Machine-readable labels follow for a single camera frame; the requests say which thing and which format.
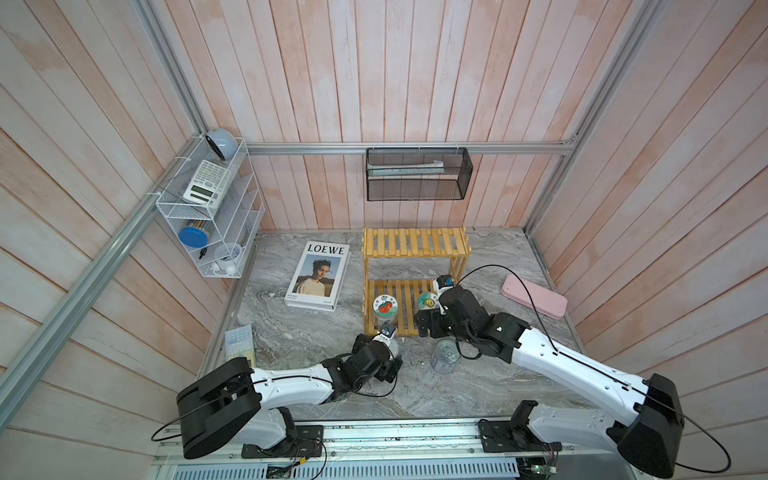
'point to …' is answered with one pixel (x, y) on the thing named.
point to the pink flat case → (545, 302)
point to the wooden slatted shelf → (403, 262)
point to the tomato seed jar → (384, 308)
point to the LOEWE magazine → (318, 278)
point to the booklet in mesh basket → (378, 169)
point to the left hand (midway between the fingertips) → (384, 351)
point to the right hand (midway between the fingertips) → (427, 313)
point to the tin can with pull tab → (445, 356)
